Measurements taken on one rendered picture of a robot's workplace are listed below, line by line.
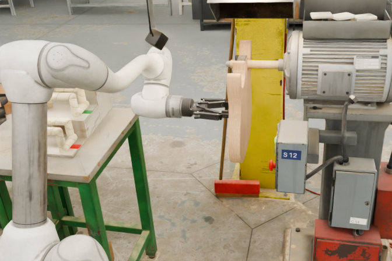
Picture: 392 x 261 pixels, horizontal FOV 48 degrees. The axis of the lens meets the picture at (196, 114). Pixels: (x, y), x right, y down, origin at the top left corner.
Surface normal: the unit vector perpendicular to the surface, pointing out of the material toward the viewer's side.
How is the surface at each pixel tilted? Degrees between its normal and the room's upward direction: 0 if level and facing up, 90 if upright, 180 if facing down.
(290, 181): 90
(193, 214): 0
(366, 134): 90
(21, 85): 80
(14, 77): 76
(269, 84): 90
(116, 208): 0
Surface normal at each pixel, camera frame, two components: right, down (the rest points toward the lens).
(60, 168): -0.07, -0.89
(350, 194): -0.23, 0.45
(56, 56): -0.15, -0.16
